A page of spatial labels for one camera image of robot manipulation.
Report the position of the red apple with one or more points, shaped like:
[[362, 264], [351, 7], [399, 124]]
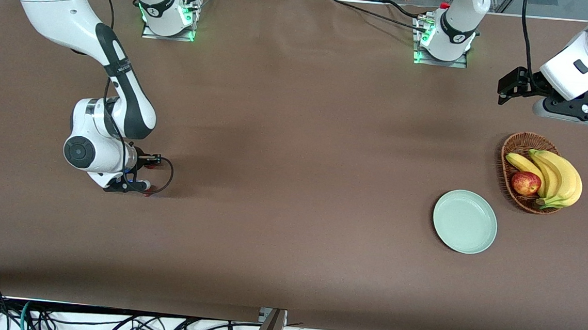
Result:
[[525, 184]]

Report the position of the pale green round plate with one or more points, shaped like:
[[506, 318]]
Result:
[[470, 229]]

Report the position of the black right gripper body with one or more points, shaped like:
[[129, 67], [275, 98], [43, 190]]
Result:
[[139, 158]]

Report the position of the large yellow banana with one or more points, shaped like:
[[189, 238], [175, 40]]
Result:
[[572, 184]]

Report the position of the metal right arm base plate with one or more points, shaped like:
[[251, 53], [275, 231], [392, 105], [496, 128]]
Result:
[[153, 35]]

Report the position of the small yellow banana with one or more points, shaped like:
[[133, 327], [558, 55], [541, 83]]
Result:
[[519, 162]]

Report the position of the brown wicker basket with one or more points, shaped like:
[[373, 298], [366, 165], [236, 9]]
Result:
[[520, 142]]

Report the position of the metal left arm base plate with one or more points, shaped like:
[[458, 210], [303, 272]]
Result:
[[451, 63]]

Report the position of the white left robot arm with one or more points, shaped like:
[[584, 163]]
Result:
[[459, 21]]

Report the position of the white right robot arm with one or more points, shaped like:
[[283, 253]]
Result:
[[51, 8]]

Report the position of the brown table cover sheet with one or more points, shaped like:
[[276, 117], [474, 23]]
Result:
[[296, 134]]

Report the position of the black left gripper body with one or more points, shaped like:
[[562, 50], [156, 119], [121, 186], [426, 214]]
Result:
[[531, 81]]

